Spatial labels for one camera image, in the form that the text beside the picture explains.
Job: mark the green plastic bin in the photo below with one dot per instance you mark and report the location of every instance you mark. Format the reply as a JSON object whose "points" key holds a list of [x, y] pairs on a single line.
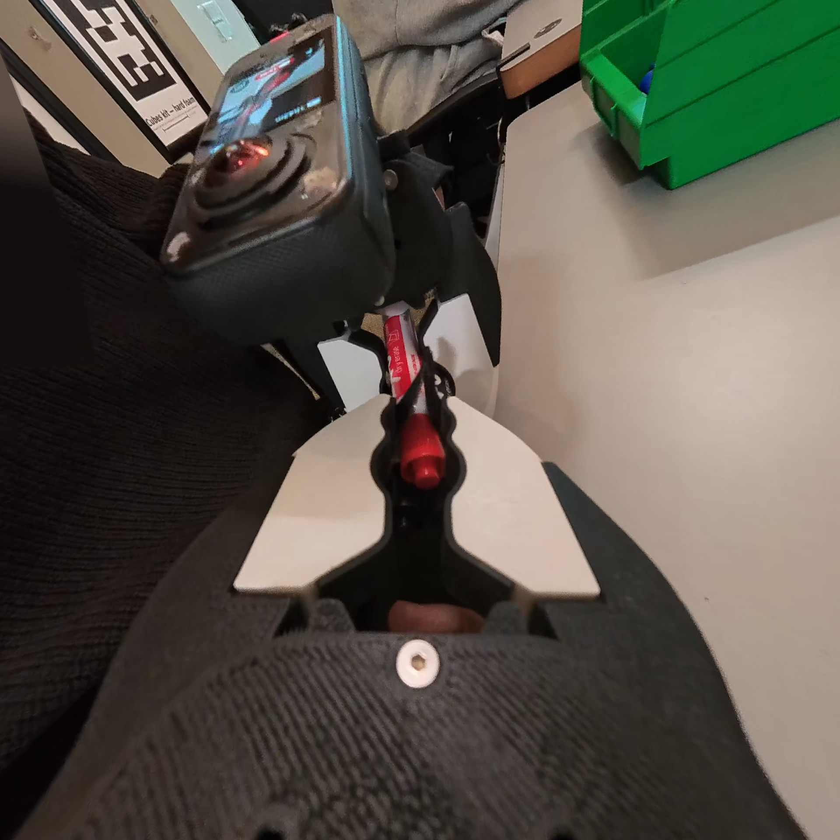
{"points": [[722, 85]]}

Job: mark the black and white tag sign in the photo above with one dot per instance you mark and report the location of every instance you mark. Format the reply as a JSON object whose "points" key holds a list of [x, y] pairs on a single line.
{"points": [[124, 52]]}

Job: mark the blue dry erase marker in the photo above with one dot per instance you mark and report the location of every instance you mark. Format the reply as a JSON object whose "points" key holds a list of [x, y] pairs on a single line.
{"points": [[647, 79]]}

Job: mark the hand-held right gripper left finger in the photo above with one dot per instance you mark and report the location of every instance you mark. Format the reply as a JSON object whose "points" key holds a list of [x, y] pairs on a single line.
{"points": [[315, 518]]}

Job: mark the person's black clothing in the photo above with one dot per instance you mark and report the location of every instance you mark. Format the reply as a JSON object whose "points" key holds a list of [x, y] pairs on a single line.
{"points": [[98, 492]]}

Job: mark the person's right hand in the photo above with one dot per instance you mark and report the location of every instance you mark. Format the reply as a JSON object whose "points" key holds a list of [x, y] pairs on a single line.
{"points": [[433, 618]]}

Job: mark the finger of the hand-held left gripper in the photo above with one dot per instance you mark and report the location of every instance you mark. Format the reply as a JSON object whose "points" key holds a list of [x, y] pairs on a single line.
{"points": [[469, 341], [351, 374]]}

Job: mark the red dry erase marker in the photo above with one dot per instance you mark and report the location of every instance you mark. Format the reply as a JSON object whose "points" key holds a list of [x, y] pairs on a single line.
{"points": [[420, 446]]}

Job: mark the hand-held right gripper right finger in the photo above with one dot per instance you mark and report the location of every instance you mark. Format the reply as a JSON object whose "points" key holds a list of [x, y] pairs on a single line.
{"points": [[525, 525]]}

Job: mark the grey desk with wooden edge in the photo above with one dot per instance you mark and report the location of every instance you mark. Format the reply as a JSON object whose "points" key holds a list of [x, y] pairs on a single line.
{"points": [[544, 33], [689, 426]]}

